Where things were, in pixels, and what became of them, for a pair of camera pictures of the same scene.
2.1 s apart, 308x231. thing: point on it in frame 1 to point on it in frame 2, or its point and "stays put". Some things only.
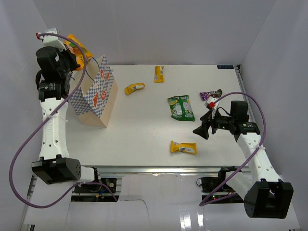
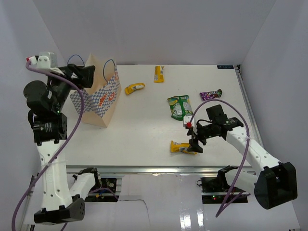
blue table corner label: [225, 67] stays put
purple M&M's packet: [205, 95] stays put
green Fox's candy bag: [181, 108] stays put
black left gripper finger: [73, 64] to [86, 74]
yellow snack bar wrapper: [190, 147] stays put
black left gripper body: [63, 57] to [77, 80]
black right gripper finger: [202, 131] to [194, 146]
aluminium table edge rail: [161, 169] stays put
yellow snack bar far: [159, 76] stays put
